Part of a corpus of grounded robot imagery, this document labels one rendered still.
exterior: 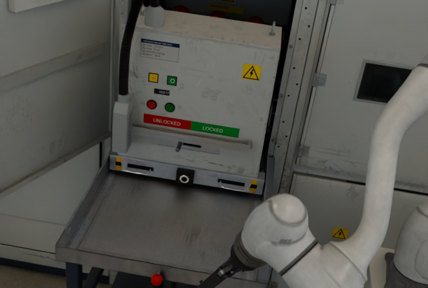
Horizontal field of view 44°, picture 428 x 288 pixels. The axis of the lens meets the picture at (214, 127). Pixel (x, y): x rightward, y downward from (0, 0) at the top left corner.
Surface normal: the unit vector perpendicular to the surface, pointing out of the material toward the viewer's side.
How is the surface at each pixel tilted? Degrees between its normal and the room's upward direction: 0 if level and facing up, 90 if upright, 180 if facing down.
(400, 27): 90
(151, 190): 0
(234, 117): 90
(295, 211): 28
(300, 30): 90
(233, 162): 90
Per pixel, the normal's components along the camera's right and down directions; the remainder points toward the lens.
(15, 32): 0.85, 0.34
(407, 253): -0.89, 0.16
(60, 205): -0.13, 0.47
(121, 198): 0.11, -0.87
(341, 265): 0.03, -0.39
